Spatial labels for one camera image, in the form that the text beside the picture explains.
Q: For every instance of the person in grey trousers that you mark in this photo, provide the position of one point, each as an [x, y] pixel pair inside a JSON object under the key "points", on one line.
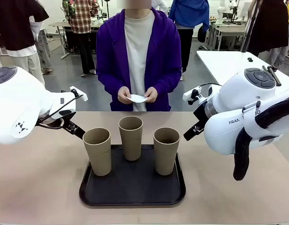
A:
{"points": [[44, 47]]}

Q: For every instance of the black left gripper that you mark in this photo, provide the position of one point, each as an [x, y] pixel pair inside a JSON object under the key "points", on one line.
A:
{"points": [[51, 123]]}

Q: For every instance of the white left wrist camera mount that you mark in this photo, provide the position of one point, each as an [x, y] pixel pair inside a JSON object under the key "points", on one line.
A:
{"points": [[85, 97]]}

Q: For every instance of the small black object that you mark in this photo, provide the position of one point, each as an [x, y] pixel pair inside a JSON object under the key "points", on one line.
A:
{"points": [[250, 59]]}

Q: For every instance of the person in blue shirt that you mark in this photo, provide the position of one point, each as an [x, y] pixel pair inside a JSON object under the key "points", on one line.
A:
{"points": [[189, 11]]}

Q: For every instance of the person in plaid shirt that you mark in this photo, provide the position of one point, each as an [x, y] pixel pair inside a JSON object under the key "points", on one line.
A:
{"points": [[82, 16]]}

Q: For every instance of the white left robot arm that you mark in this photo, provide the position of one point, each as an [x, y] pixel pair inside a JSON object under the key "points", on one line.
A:
{"points": [[17, 105]]}

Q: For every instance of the person right hand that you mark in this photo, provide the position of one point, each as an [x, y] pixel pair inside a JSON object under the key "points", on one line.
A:
{"points": [[123, 95]]}

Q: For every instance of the black folded tripod bars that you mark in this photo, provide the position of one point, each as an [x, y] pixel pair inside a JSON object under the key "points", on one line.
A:
{"points": [[274, 75]]}

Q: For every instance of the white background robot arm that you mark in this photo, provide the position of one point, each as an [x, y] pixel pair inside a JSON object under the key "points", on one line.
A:
{"points": [[220, 11]]}

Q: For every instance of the tall tan cup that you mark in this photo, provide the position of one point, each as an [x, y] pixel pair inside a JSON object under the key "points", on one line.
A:
{"points": [[131, 140], [166, 154], [97, 154]]}

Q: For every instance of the black plastic serving tray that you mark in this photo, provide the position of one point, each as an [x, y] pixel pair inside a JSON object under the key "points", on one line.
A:
{"points": [[135, 187]]}

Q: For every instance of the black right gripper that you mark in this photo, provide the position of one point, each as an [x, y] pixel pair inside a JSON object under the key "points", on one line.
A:
{"points": [[200, 114]]}

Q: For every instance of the person right forearm purple sleeve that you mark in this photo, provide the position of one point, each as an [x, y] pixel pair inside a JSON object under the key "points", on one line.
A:
{"points": [[107, 82]]}

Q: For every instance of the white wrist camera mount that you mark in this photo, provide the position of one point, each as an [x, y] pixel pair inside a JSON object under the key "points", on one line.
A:
{"points": [[190, 93], [85, 97]]}

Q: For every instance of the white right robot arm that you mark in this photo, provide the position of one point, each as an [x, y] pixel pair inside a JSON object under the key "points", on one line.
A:
{"points": [[238, 93]]}

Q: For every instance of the person left forearm purple sleeve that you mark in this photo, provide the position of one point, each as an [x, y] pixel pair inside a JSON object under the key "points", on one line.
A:
{"points": [[168, 82]]}

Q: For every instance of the person in dark coat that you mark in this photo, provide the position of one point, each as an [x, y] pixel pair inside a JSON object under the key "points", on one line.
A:
{"points": [[268, 28]]}

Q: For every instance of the person in purple jacket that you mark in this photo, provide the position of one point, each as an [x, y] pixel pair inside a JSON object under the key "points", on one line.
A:
{"points": [[111, 58]]}

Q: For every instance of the person left hand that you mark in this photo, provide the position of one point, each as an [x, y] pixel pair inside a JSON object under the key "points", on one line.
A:
{"points": [[151, 95]]}

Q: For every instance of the person dark shirt white trousers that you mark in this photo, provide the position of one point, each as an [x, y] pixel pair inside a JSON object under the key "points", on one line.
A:
{"points": [[15, 23]]}

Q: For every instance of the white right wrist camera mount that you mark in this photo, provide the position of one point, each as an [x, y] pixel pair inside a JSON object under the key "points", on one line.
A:
{"points": [[190, 93]]}

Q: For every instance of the black background tripod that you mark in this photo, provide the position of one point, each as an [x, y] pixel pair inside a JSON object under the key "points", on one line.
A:
{"points": [[233, 11]]}

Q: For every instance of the grey background desk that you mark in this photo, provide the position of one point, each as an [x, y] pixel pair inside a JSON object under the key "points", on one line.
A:
{"points": [[229, 29]]}

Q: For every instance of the white paper doily coaster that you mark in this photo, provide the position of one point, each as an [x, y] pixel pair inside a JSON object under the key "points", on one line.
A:
{"points": [[138, 98]]}

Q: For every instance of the black hanging bag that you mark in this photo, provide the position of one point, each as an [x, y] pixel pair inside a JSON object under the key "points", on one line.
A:
{"points": [[202, 35]]}

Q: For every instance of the white side table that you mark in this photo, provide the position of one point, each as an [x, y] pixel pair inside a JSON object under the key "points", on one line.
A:
{"points": [[224, 65]]}

